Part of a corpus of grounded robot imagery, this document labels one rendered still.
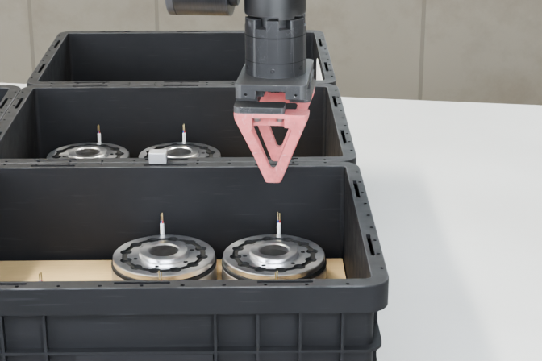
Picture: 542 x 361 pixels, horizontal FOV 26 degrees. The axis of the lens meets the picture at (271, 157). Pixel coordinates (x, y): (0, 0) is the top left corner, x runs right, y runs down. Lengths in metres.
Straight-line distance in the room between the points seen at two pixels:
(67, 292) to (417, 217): 0.83
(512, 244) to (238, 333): 0.72
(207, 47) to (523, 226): 0.54
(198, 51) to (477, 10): 1.79
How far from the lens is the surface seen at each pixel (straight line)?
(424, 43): 3.50
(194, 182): 1.21
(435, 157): 1.94
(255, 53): 1.08
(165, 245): 1.18
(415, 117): 2.15
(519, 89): 3.54
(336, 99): 1.44
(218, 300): 0.95
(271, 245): 1.18
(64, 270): 1.23
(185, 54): 1.79
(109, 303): 0.95
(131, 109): 1.50
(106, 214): 1.23
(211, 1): 1.07
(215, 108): 1.50
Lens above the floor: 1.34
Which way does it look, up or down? 19 degrees down
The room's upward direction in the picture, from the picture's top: straight up
